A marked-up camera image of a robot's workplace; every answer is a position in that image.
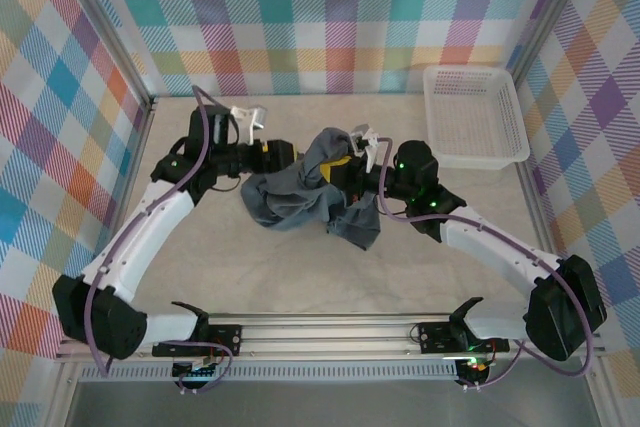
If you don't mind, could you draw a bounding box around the grey t-shirt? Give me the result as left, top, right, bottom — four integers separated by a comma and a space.
239, 126, 384, 252

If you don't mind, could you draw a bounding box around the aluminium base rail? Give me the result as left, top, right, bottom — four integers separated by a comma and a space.
54, 314, 609, 361

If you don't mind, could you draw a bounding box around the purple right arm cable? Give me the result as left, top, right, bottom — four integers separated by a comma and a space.
377, 135, 596, 391

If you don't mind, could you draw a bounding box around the aluminium corner post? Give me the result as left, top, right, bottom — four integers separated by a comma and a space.
505, 0, 600, 83
58, 0, 157, 113

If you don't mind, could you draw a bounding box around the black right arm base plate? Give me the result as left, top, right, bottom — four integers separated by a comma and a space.
417, 321, 511, 354

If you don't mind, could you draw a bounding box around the slotted grey cable duct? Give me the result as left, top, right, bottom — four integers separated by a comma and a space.
79, 364, 459, 382

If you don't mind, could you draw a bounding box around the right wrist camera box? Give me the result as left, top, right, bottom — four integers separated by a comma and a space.
349, 124, 384, 171

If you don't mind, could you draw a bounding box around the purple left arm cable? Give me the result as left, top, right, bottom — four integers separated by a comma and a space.
84, 84, 234, 396

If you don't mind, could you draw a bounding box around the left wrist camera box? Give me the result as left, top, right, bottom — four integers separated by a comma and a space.
230, 105, 269, 146

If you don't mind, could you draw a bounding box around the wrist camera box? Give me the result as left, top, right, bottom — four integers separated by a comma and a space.
230, 105, 269, 146
349, 124, 384, 171

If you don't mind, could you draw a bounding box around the white plastic mesh basket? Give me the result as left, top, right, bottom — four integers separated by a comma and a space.
422, 65, 531, 172

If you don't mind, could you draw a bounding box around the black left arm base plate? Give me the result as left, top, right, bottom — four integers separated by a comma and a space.
152, 324, 244, 358

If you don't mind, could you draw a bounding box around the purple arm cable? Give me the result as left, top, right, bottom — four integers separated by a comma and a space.
84, 84, 234, 396
377, 135, 596, 391

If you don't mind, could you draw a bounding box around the aluminium table side rail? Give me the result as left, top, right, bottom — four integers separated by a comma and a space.
516, 162, 569, 278

